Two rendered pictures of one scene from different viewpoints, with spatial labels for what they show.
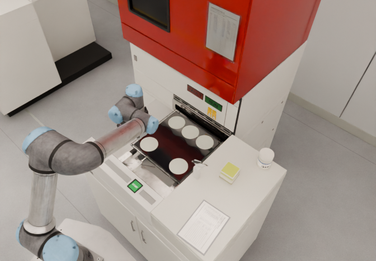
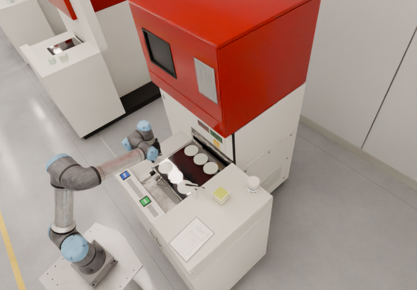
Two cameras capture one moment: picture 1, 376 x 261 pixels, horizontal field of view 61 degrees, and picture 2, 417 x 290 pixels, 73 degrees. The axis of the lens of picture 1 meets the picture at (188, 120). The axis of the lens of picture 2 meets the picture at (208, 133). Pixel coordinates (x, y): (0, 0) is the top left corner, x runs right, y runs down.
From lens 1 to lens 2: 43 cm
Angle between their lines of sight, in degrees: 11
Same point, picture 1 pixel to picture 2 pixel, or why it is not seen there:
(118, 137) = (117, 163)
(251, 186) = (238, 208)
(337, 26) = (352, 66)
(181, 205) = (177, 220)
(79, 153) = (80, 174)
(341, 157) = (359, 185)
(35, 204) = (56, 210)
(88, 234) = (108, 236)
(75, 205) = (123, 213)
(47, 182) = (63, 195)
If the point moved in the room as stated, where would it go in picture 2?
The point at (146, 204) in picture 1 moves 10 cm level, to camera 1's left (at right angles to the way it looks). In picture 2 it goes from (151, 216) to (134, 214)
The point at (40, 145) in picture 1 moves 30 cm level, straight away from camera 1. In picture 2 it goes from (54, 167) to (47, 127)
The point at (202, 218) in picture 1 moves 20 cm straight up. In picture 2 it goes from (191, 232) to (185, 214)
